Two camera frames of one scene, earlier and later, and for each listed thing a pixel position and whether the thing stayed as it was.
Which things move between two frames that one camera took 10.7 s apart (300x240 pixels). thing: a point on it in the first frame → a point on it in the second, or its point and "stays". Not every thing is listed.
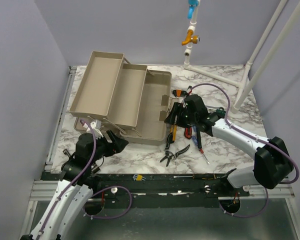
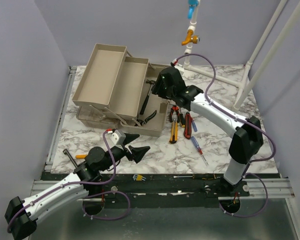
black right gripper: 176,109 → 156,89
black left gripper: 117,145 → 137,153
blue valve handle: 192,4 stays
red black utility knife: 188,132 stays
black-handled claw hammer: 199,140 → 151,82
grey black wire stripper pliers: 169,156 → 142,122
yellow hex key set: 138,177 stays
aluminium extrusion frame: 43,190 stays
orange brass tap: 195,39 stays
